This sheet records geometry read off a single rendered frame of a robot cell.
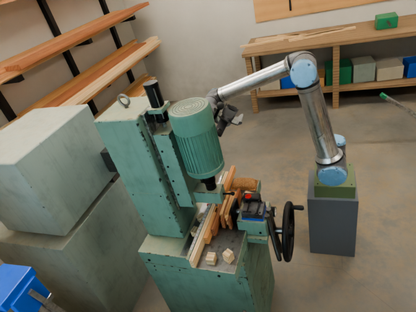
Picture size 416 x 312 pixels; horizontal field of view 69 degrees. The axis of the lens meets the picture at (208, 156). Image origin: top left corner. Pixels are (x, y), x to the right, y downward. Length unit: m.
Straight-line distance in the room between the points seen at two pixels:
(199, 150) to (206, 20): 3.58
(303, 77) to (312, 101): 0.14
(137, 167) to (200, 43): 3.59
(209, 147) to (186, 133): 0.12
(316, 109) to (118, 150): 0.96
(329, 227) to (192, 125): 1.39
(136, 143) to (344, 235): 1.57
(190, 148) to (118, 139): 0.32
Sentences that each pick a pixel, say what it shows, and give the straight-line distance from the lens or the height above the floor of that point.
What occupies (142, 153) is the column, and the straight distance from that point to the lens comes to 1.32.
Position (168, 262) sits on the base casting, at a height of 0.75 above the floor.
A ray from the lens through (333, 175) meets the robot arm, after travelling 1.79.
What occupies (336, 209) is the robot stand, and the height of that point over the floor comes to 0.47.
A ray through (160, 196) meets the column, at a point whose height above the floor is 1.11.
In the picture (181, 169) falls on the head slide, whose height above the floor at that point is 1.23.
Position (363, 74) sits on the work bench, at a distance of 4.25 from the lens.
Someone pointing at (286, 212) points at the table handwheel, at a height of 0.95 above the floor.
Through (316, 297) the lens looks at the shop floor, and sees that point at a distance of 2.31.
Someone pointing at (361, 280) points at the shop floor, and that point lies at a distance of 2.40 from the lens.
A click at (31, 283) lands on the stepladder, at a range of 1.42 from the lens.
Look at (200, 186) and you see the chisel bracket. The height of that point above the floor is 1.07.
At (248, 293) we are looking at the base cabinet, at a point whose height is 0.58.
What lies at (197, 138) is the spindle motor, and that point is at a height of 1.40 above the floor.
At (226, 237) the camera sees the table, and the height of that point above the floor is 0.90.
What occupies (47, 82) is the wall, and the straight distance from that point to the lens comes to 3.75.
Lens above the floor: 2.00
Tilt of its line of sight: 33 degrees down
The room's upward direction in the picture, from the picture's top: 15 degrees counter-clockwise
